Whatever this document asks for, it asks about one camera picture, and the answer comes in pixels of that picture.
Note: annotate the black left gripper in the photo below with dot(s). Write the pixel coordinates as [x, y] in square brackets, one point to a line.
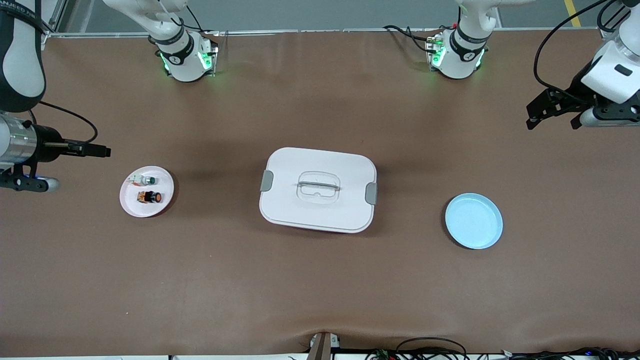
[576, 90]

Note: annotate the aluminium frame profile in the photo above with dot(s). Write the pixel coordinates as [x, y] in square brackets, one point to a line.
[606, 32]
[56, 20]

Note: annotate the pink round plate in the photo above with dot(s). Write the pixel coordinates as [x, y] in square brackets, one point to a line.
[147, 210]

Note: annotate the light blue round plate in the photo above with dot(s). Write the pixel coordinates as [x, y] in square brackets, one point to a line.
[472, 220]

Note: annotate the white green circuit breaker switch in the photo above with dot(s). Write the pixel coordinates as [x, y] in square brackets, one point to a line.
[145, 180]

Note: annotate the brown table cover mat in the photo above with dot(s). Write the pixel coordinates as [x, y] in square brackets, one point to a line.
[320, 290]

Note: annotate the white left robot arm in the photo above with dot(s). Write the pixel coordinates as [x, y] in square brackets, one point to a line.
[465, 55]

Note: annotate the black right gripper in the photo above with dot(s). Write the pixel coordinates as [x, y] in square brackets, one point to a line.
[48, 142]

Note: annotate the metal table edge bracket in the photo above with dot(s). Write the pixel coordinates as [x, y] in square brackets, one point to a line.
[322, 347]

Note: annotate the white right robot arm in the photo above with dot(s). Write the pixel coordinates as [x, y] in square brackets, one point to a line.
[20, 60]

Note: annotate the orange black push-button switch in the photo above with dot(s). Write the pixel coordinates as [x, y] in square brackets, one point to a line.
[150, 197]

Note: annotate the white lidded storage box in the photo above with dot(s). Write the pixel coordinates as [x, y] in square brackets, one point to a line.
[320, 165]

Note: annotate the silver table edge rail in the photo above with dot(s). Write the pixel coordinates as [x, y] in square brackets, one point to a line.
[325, 31]

